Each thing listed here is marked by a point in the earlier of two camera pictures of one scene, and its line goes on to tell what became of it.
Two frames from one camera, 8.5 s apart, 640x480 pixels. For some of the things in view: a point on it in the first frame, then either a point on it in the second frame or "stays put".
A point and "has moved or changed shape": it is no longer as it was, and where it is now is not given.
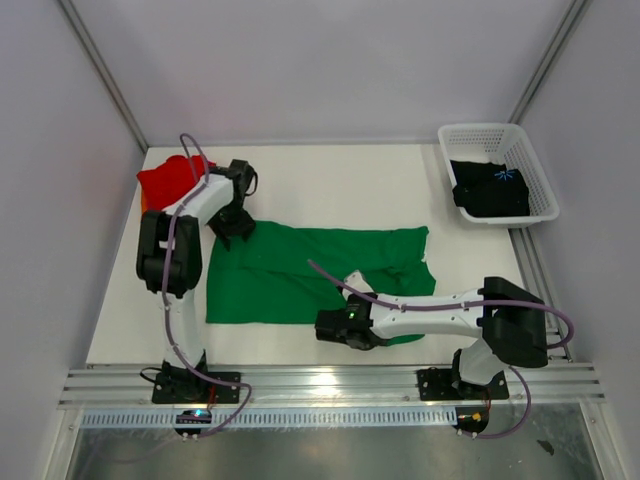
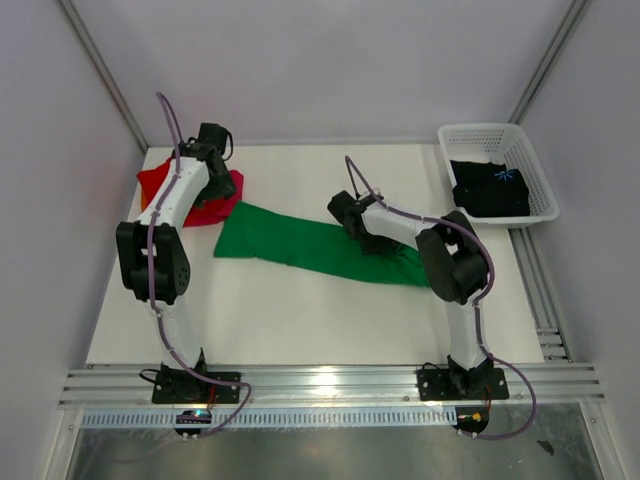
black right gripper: (380, 342) to (385, 243)
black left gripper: (243, 228) to (225, 189)
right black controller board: (471, 418) stays put
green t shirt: (288, 272) has moved or changed shape
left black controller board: (192, 417) stays put
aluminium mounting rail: (329, 385) stays put
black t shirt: (489, 190) stays put
